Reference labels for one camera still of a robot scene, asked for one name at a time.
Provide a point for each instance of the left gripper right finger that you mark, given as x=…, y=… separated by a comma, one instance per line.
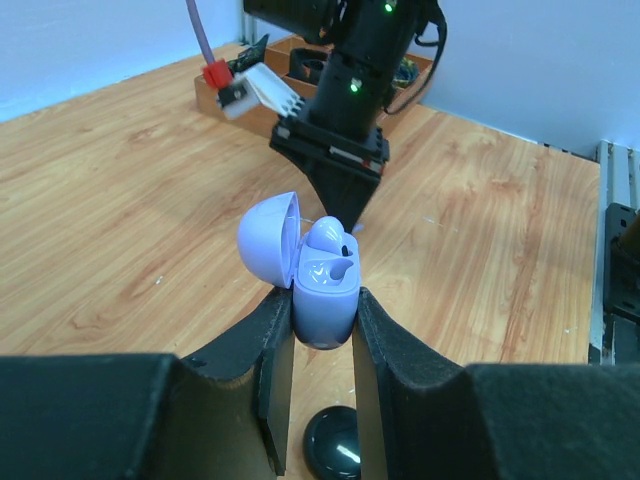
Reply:
x=422, y=416

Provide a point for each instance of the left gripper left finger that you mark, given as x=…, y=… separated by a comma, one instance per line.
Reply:
x=221, y=412

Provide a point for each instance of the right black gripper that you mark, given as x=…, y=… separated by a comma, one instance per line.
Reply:
x=344, y=187

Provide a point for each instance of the purple charging case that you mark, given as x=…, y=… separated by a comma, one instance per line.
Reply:
x=325, y=286

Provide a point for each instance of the black earbud charging case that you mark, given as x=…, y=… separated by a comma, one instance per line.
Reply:
x=330, y=444

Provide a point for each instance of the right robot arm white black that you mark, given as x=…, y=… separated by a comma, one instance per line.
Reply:
x=368, y=41

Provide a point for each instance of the rolled black tie centre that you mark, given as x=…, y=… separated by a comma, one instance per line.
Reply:
x=306, y=65

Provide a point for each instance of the rolled blue yellow tie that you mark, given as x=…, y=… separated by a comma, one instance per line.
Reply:
x=406, y=73

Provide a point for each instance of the rolled dark tie top left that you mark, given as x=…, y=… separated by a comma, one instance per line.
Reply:
x=249, y=57

